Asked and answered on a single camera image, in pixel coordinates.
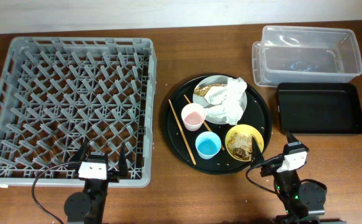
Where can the grey plastic dishwasher rack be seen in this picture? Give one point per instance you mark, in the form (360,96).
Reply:
(57,93)

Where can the grey round plate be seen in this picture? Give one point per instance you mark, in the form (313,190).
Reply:
(215,79)

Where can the pink plastic cup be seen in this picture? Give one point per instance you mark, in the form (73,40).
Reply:
(193,116)

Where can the black rectangular waste tray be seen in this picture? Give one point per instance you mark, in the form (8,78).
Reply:
(319,108)

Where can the wooden chopstick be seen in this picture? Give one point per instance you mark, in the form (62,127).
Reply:
(182,133)
(205,124)

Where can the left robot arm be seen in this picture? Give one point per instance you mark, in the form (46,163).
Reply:
(88,205)

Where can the gold foil wrapper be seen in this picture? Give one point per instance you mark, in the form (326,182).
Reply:
(202,90)

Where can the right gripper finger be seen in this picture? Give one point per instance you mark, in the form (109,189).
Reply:
(291,139)
(257,157)

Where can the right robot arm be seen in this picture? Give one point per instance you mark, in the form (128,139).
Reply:
(303,199)

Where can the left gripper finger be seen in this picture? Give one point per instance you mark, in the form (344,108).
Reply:
(122,164)
(80,155)

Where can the food scraps pile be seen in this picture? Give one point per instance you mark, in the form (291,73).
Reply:
(240,146)

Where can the blue plastic cup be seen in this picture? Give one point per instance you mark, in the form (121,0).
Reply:
(208,144)

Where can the white paper napkin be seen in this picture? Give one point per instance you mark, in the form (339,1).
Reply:
(224,106)

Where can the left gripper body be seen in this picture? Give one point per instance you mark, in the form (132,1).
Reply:
(111,174)

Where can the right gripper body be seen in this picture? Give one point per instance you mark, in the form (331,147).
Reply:
(271,168)

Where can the yellow plastic bowl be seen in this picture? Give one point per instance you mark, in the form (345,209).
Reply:
(246,129)

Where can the round black serving tray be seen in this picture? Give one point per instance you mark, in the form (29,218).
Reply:
(256,114)

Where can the clear plastic waste bin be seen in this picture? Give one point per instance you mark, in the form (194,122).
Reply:
(305,55)

